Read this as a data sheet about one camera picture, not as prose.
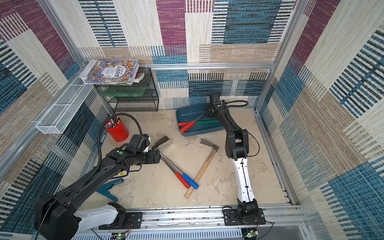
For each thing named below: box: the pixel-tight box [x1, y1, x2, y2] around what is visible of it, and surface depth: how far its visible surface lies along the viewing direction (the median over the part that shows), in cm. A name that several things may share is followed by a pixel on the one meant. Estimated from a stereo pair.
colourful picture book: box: [84, 59, 140, 86], surface depth 81 cm
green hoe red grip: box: [178, 119, 221, 127], surface depth 104 cm
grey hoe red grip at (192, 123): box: [180, 112, 206, 134], surface depth 102 cm
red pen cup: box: [104, 116, 129, 142], surface depth 101 cm
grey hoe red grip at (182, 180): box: [160, 158, 191, 189], surface depth 85 cm
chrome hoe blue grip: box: [152, 135, 199, 190], surface depth 85 cm
